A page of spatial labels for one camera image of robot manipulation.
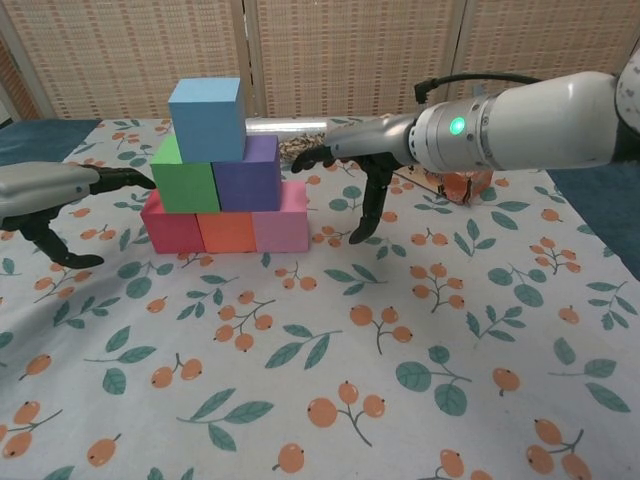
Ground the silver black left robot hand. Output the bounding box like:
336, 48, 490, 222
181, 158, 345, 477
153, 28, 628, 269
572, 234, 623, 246
0, 162, 158, 269

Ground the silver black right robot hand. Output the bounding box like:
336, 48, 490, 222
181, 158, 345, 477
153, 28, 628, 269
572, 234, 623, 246
291, 115, 419, 245

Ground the purple foam cube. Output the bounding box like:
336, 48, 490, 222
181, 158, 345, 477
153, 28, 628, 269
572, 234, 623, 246
211, 134, 282, 214

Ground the red foam cube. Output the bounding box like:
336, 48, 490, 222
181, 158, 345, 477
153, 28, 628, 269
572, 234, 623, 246
139, 187, 207, 255

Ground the green foam cube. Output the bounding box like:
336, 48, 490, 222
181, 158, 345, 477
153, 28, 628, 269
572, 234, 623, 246
150, 134, 223, 215

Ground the light blue foam cube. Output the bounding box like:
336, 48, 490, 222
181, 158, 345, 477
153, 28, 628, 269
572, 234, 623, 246
167, 77, 248, 164

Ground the orange foam cube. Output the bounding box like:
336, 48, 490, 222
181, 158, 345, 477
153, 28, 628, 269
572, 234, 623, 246
195, 211, 259, 254

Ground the brown white twine bundle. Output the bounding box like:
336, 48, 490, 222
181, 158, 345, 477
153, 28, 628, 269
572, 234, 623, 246
277, 132, 329, 165

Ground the woven bamboo folding screen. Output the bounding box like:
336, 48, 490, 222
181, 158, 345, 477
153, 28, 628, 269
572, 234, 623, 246
0, 0, 640, 122

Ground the plastic food wrap roll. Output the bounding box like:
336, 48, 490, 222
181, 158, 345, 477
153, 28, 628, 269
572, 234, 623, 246
243, 116, 330, 138

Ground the orange biscuit box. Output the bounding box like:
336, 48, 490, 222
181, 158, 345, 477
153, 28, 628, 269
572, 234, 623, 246
392, 163, 495, 207

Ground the pink foam cube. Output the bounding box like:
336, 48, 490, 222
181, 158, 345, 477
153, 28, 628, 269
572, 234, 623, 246
252, 180, 312, 254

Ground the teal table cover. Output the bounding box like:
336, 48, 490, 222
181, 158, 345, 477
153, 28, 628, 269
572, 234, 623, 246
0, 118, 640, 281

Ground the floral printed tablecloth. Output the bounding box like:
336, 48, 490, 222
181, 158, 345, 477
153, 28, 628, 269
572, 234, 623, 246
0, 117, 640, 480

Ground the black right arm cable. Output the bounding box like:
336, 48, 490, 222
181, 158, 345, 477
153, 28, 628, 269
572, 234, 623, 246
413, 73, 547, 105

